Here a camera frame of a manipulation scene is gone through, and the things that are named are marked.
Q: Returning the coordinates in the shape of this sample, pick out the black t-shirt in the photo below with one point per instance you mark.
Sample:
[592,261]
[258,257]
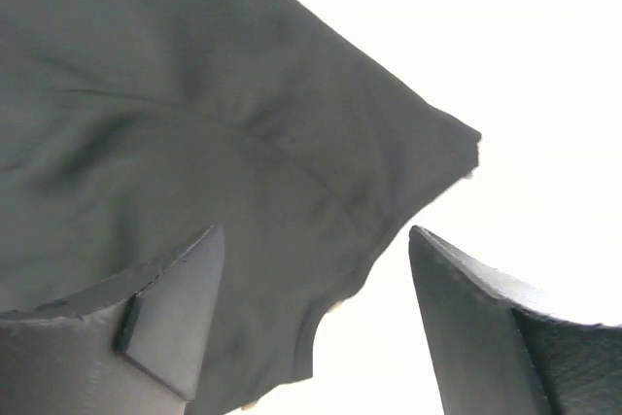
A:
[127,126]

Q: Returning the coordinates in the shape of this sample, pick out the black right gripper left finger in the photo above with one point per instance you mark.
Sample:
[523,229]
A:
[132,344]

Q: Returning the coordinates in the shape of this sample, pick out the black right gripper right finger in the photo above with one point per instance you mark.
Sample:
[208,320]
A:
[500,345]

